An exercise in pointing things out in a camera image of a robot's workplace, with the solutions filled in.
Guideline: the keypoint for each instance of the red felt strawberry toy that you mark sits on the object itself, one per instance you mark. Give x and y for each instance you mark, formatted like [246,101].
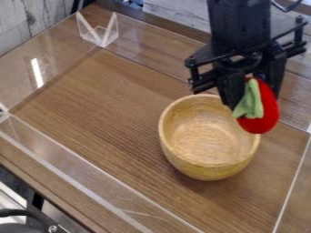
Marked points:
[257,111]

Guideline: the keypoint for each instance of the clear acrylic tray enclosure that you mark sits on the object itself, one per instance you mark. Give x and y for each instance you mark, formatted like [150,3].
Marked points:
[79,110]

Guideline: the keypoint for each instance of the light wooden bowl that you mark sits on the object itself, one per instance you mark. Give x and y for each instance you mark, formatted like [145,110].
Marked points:
[202,140]

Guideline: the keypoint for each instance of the black table leg bracket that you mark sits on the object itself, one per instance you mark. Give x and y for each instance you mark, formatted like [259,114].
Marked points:
[39,219]

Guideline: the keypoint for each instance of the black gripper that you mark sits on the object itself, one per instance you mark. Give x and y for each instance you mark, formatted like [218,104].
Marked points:
[250,43]

